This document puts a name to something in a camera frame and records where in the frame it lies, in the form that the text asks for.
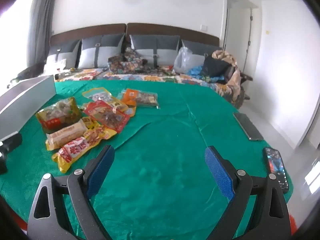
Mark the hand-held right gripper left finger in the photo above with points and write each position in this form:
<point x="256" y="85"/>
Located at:
<point x="101" y="167"/>

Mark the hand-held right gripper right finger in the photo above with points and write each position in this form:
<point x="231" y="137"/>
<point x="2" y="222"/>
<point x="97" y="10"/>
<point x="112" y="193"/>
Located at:
<point x="218" y="170"/>

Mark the yellow and red snack packet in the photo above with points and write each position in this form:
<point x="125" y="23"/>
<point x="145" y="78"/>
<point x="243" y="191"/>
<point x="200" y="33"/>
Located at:
<point x="75" y="152"/>

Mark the grey board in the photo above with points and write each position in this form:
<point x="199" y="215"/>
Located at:
<point x="25" y="97"/>

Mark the pale sausage packet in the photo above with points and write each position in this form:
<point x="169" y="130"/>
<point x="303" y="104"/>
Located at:
<point x="66" y="133"/>

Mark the olive yellow meatball packet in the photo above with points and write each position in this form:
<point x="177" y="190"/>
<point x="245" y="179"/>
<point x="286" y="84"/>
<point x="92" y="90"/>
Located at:
<point x="58" y="113"/>

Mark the yellow packet with white label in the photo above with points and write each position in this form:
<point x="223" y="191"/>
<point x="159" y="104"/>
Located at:
<point x="126" y="107"/>

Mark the yellow-rimmed clear chicken packet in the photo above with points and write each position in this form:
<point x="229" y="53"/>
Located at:
<point x="97" y="95"/>

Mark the orange snack packet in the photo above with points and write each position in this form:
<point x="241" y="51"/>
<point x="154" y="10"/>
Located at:
<point x="140" y="97"/>

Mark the grey smartphone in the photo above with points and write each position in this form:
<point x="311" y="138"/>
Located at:
<point x="247" y="126"/>

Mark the black smartphone with lit screen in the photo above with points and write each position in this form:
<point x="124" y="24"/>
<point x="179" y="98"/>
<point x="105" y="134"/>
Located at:
<point x="276" y="165"/>

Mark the green blanket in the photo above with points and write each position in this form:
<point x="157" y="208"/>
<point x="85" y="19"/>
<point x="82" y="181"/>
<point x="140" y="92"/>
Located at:
<point x="162" y="142"/>

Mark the black cloth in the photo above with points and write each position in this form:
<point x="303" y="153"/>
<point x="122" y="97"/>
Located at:
<point x="32" y="71"/>

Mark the black bag with clothes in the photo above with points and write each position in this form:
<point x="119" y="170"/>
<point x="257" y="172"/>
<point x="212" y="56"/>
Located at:
<point x="233" y="80"/>

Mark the brown chair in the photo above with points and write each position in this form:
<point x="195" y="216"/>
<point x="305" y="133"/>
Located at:
<point x="246" y="77"/>

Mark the blue cloth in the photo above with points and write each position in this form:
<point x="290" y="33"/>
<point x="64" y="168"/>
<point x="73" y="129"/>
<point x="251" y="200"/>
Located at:
<point x="196" y="71"/>

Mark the grey and white pillow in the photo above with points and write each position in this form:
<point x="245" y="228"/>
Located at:
<point x="197" y="53"/>
<point x="155" y="50"/>
<point x="65" y="52"/>
<point x="102" y="50"/>

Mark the dark floral cloth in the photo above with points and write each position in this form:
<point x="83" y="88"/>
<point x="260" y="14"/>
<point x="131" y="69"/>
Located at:
<point x="125" y="63"/>

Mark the floral bed sheet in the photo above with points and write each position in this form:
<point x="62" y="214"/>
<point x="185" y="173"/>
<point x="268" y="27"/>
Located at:
<point x="160" y="76"/>

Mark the clear plastic bag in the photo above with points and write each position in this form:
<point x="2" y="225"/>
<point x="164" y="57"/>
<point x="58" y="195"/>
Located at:
<point x="182" y="60"/>

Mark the grey curtain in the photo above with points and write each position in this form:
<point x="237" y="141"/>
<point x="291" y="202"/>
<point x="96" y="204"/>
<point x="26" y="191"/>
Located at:
<point x="41" y="22"/>

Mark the white door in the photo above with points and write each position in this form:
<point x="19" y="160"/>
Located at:
<point x="240" y="30"/>

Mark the grey-white headboard pillows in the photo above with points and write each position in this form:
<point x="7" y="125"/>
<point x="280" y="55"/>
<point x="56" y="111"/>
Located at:
<point x="150" y="28"/>

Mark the white wall switch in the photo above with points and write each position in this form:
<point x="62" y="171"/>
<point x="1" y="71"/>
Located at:
<point x="204" y="28"/>

